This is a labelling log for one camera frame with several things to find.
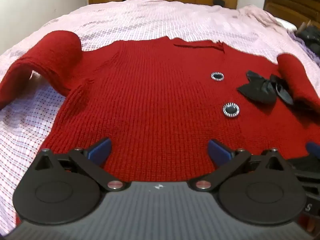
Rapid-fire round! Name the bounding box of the purple cloth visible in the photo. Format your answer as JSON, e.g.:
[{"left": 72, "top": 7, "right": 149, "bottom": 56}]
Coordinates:
[{"left": 287, "top": 30, "right": 320, "bottom": 68}]

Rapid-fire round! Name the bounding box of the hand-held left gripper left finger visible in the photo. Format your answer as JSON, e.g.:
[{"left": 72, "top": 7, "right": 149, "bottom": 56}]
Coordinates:
[{"left": 34, "top": 137, "right": 126, "bottom": 192}]

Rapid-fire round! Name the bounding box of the white pillow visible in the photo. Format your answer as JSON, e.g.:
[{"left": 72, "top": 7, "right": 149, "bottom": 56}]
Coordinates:
[{"left": 275, "top": 17, "right": 297, "bottom": 30}]

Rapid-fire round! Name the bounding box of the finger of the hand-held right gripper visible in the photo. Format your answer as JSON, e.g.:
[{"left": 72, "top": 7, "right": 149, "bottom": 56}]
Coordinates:
[{"left": 287, "top": 142, "right": 320, "bottom": 174}]

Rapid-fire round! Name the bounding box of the wooden headboard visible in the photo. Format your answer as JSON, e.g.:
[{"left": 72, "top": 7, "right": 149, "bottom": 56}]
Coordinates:
[{"left": 263, "top": 0, "right": 320, "bottom": 30}]

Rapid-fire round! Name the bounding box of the pink checked bedsheet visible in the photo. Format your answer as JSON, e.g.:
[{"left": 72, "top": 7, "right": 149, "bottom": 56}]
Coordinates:
[{"left": 0, "top": 0, "right": 320, "bottom": 230}]

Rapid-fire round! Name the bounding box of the pile of dark clothes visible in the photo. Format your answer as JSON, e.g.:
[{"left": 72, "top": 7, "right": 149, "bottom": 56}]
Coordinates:
[{"left": 296, "top": 21, "right": 320, "bottom": 63}]

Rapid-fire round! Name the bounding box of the red knitted sweater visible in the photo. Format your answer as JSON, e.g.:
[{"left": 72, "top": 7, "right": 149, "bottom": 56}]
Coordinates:
[{"left": 0, "top": 30, "right": 320, "bottom": 183}]

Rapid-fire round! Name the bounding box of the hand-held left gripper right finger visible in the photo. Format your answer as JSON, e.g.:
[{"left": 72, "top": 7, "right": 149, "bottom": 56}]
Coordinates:
[{"left": 189, "top": 139, "right": 291, "bottom": 191}]

